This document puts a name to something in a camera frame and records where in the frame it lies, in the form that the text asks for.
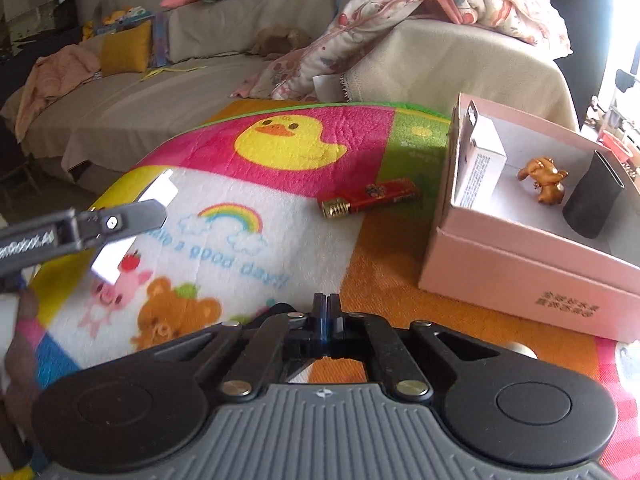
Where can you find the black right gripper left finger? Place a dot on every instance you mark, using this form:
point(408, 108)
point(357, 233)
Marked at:
point(134, 412)

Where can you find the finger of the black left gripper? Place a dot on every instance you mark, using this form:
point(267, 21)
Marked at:
point(103, 226)

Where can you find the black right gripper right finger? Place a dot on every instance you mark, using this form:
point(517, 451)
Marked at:
point(511, 409)

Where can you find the pink cardboard box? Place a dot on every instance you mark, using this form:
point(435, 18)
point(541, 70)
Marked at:
point(518, 256)

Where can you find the black cylindrical cup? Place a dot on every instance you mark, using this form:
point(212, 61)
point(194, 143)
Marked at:
point(592, 200)

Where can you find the brown animal figurine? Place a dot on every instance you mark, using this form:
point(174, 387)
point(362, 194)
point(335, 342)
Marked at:
point(548, 180)

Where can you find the red lighter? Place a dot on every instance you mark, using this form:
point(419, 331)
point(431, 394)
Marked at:
point(343, 203)

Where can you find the white carton box with text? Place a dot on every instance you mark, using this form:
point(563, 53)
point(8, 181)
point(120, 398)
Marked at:
point(481, 159)

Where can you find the brown knit gloved hand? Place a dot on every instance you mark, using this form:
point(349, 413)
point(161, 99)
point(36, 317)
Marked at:
point(20, 367)

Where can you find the pink cloth on sofa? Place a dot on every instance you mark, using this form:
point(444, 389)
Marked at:
point(51, 78)

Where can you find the colourful duck play mat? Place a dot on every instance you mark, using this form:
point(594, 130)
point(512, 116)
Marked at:
point(245, 232)

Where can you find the yellow cushion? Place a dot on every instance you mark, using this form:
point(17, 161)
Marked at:
point(128, 51)

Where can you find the beige sofa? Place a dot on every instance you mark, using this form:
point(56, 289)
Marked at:
point(112, 123)

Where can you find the brown plush on sofa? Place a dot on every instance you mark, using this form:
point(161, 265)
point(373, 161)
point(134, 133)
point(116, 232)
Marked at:
point(272, 42)

